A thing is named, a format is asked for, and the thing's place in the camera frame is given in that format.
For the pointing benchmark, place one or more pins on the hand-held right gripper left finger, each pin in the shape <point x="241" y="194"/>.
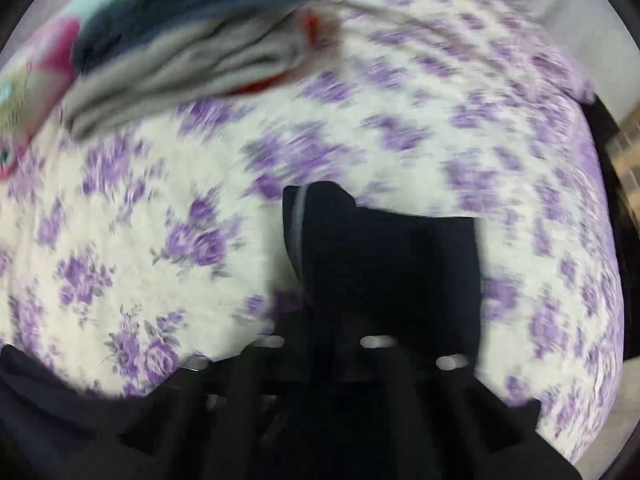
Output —
<point x="250" y="380"/>

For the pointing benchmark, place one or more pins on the folded floral quilt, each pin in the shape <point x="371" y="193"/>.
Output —
<point x="35" y="70"/>

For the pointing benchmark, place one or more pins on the folded grey pants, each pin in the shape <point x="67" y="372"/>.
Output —
<point x="190" y="65"/>

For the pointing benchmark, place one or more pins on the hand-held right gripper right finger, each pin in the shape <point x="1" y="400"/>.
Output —
<point x="425" y="390"/>

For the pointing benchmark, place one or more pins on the purple floral bed sheet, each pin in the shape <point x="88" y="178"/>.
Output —
<point x="150" y="200"/>

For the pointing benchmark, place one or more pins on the dark navy pants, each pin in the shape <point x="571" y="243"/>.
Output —
<point x="390" y="260"/>

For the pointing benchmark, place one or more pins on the red cloth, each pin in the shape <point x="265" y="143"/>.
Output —
<point x="312" y="25"/>

